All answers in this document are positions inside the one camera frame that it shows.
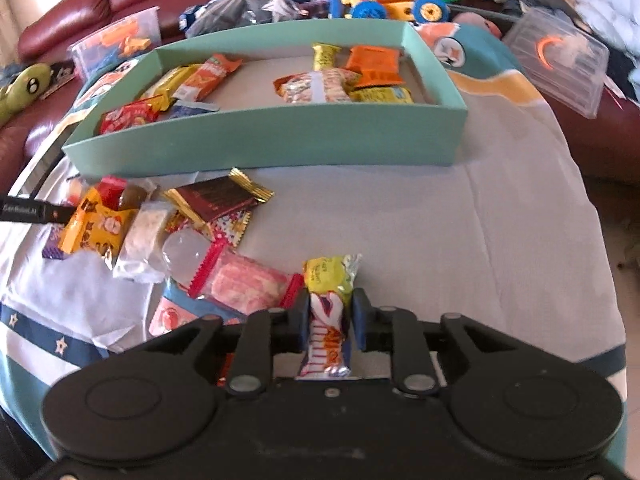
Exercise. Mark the purple snack bar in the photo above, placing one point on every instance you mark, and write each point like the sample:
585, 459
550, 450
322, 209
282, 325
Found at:
52, 247

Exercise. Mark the red jelly cup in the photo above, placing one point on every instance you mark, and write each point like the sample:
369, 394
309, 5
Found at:
112, 192

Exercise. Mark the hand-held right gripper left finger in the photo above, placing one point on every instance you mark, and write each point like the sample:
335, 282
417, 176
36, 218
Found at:
301, 320

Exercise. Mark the light blue fluffy blanket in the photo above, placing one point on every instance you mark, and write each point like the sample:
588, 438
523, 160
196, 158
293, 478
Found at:
610, 10

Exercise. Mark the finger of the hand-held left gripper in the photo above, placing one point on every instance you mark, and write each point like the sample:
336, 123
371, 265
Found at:
30, 210

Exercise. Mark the dark brown gold packet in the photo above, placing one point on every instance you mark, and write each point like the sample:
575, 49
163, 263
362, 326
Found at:
220, 197

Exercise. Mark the orange striped snack packet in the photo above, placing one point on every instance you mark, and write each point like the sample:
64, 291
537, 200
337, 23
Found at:
320, 87

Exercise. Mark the blue white snack packet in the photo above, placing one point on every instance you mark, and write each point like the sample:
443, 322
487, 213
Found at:
195, 108

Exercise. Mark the yellow brown snack packet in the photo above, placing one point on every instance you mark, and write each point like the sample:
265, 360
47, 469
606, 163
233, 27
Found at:
97, 232

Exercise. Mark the clear jelly cup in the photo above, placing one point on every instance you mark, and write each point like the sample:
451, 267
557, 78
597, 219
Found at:
185, 255

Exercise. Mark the green plush toy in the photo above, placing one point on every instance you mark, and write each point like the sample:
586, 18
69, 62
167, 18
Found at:
20, 87

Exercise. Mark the white packet orange lettering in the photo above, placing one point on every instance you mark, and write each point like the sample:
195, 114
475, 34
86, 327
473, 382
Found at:
322, 340

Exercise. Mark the red rainbow print candy bag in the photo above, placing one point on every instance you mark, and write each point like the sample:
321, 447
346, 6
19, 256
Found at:
132, 116

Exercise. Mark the white cake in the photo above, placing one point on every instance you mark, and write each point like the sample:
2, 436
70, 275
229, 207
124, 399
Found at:
145, 240

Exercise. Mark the brown jelly cup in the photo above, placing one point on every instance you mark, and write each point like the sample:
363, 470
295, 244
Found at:
137, 196

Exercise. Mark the clear plastic toy container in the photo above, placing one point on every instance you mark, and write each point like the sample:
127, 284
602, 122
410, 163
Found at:
115, 42

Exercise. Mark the clear plastic case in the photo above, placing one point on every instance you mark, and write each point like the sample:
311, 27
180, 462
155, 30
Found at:
560, 60

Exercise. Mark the yellow green snack packet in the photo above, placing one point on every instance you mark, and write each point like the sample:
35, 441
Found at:
330, 275

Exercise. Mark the small orange packet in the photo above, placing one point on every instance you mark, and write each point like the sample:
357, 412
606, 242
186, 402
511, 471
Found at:
375, 65

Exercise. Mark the small yellow packet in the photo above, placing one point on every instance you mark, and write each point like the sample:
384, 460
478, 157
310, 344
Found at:
382, 95
325, 57

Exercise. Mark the floral candy wrapper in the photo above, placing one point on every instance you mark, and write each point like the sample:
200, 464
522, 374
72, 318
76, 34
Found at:
227, 227

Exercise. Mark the light blue red-circle packet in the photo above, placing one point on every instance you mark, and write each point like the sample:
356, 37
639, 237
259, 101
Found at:
175, 312

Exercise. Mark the pink packet red edges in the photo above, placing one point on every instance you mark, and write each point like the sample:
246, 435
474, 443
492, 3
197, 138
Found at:
245, 285

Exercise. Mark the red long snack packet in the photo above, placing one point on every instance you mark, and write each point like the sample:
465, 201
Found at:
207, 75

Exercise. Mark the dark plastic bag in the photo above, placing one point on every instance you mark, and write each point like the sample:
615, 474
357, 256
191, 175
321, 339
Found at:
245, 10

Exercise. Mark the pink plush toy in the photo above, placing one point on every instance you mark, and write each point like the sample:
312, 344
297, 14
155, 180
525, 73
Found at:
475, 22

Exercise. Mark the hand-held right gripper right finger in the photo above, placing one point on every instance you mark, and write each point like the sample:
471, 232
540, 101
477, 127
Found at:
361, 320

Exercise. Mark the teal cardboard box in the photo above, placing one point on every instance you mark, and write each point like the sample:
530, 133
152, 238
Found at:
280, 135

